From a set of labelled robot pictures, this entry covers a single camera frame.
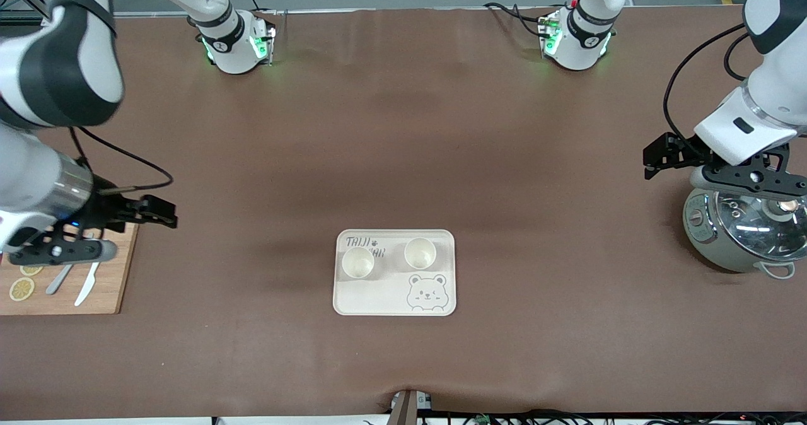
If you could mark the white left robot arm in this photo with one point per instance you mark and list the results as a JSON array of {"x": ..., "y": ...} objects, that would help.
[{"x": 782, "y": 91}]

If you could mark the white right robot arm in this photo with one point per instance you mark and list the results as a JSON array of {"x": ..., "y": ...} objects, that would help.
[{"x": 75, "y": 59}]

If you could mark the cream tray with bear print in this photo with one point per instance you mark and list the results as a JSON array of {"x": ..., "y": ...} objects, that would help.
[{"x": 378, "y": 296}]

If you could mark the dried lemon slice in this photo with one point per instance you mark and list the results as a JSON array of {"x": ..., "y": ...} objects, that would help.
[
  {"x": 22, "y": 289},
  {"x": 31, "y": 271}
]

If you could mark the grey plastic knife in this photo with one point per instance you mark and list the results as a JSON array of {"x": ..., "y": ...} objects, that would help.
[{"x": 57, "y": 284}]

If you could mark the bamboo cutting board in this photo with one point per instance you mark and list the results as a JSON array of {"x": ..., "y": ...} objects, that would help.
[{"x": 116, "y": 286}]

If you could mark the white plastic knife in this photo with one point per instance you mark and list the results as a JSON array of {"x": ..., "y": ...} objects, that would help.
[{"x": 85, "y": 289}]

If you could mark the glass pot lid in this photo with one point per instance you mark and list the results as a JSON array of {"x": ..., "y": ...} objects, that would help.
[{"x": 756, "y": 232}]

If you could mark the grey-green electric pot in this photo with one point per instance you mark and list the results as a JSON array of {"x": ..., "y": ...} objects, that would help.
[{"x": 712, "y": 248}]

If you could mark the brown table cover mat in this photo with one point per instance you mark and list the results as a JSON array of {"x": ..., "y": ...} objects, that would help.
[{"x": 403, "y": 128}]

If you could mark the metal camera bracket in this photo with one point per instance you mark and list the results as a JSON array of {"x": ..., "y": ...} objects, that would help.
[{"x": 403, "y": 409}]

